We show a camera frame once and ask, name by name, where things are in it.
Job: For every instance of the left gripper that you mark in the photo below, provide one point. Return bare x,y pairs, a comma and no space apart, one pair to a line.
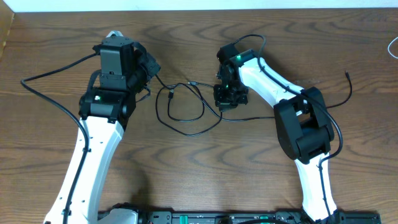
149,61

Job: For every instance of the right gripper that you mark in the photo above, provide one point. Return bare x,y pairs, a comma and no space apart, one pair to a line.
226,104

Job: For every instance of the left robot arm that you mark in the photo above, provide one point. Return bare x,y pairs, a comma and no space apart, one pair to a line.
105,108

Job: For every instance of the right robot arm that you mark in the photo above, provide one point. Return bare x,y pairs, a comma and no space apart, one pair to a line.
303,129

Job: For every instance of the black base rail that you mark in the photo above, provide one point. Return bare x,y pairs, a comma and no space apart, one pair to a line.
236,217

